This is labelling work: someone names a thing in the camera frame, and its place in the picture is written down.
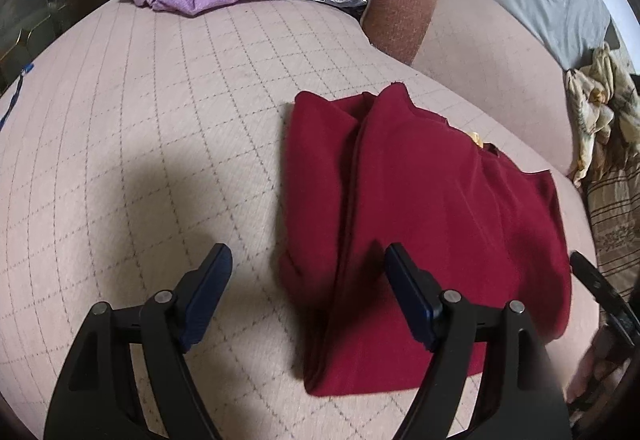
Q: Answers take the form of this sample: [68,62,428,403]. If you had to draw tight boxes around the beige floral crumpled cloth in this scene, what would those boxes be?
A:
[564,43,639,186]

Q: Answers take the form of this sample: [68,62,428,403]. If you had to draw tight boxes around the pink quilted rolled blanket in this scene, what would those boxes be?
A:
[361,0,577,173]

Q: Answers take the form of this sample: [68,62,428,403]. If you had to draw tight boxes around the brown striped patterned quilt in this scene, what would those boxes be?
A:
[586,159,640,302]

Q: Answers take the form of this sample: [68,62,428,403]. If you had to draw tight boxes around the right human hand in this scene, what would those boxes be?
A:
[565,329,616,404]

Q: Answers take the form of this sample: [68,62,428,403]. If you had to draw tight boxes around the dark red knit sweater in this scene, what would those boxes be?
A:
[280,83,571,397]

